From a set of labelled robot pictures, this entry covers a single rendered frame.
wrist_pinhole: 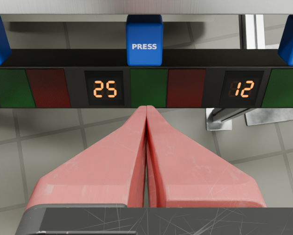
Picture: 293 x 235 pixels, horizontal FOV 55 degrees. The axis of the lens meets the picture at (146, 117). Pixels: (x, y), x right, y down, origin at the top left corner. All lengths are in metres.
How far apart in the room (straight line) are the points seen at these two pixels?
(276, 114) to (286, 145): 0.10
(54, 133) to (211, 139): 0.49
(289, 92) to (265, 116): 0.70
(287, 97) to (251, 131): 0.69
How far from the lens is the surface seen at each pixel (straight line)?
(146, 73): 0.22
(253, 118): 0.94
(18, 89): 0.25
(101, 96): 0.24
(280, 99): 0.26
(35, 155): 0.94
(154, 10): 0.17
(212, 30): 1.00
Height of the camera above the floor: 0.88
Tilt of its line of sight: 82 degrees down
